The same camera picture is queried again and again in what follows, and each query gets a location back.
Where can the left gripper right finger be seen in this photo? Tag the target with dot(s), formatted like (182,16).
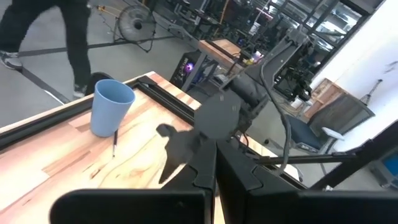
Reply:
(236,174)

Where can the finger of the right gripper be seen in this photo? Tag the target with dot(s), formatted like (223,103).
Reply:
(177,146)

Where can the blue plastic cup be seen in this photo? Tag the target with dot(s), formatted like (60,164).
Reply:
(109,109)

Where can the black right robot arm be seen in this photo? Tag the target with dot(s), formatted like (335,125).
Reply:
(248,87)

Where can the blue chair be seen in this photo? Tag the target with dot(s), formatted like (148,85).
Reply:
(301,133)

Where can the wooden work table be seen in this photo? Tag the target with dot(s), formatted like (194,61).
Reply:
(224,46)

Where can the black metal rack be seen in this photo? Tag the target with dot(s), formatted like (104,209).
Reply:
(311,18)

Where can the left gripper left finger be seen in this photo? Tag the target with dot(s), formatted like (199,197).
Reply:
(202,171)

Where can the black floor fan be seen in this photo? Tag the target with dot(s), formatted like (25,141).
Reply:
(136,23)

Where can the wooden crate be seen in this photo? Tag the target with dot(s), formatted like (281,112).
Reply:
(342,112)

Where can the person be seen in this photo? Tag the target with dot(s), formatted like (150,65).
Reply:
(74,37)

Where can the black computer tower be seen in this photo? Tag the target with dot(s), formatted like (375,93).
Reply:
(186,67)

